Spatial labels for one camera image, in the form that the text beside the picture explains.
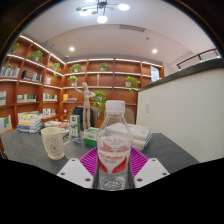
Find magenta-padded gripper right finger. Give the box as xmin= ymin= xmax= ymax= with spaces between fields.
xmin=129 ymin=147 xmax=170 ymax=189

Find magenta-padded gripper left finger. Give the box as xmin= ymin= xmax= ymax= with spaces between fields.
xmin=56 ymin=146 xmax=100 ymax=190

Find clear plastic water bottle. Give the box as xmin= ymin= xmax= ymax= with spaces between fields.
xmin=96 ymin=99 xmax=133 ymax=192

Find cream ceramic mug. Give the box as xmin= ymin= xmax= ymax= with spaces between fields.
xmin=40 ymin=126 xmax=71 ymax=161

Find green and white box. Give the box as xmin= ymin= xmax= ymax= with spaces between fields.
xmin=83 ymin=127 xmax=100 ymax=148

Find white book stack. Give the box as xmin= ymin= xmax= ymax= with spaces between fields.
xmin=106 ymin=122 xmax=154 ymax=152

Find pile of magazines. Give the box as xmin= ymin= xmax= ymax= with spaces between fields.
xmin=43 ymin=119 xmax=72 ymax=131

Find chair with dark jacket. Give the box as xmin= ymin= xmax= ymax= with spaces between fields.
xmin=71 ymin=105 xmax=95 ymax=131

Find beige upholstered chair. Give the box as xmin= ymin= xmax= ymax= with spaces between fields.
xmin=99 ymin=107 xmax=136 ymax=125

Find colourful book stack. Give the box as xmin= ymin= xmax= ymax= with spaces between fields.
xmin=16 ymin=111 xmax=44 ymax=134

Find wooden artist mannequin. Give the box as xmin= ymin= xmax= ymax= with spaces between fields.
xmin=73 ymin=81 xmax=96 ymax=130

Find ceiling air vent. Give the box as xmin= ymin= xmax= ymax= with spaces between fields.
xmin=119 ymin=23 xmax=146 ymax=33

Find branched ceiling lamp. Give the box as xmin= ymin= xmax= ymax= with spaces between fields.
xmin=75 ymin=0 xmax=131 ymax=25

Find wooden wall shelf unit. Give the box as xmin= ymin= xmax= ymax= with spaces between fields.
xmin=0 ymin=33 xmax=165 ymax=134

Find black metal rail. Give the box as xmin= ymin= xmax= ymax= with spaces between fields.
xmin=176 ymin=48 xmax=220 ymax=70

